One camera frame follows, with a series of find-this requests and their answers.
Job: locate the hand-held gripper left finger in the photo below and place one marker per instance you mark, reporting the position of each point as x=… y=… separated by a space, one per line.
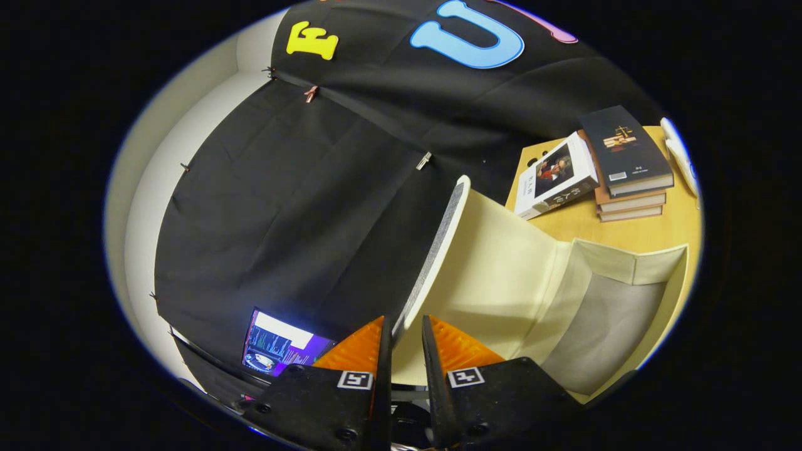
x=385 y=388

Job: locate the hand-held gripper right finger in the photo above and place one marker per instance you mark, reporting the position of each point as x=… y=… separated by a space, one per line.
x=433 y=388

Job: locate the beige fabric storage box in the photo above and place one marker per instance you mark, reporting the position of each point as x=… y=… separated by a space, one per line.
x=501 y=269

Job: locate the lit computer screen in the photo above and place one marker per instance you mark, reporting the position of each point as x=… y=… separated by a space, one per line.
x=276 y=344

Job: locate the silver clip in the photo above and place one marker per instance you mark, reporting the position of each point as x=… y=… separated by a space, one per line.
x=424 y=160

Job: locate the white book with portrait cover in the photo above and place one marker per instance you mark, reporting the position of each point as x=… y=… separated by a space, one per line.
x=551 y=178

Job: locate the pink clip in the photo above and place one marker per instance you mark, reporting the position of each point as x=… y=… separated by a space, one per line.
x=311 y=94

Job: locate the dark book with scales print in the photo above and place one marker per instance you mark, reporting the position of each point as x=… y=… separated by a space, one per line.
x=626 y=147

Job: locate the white plush toy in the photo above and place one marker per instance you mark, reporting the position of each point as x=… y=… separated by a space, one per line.
x=680 y=160

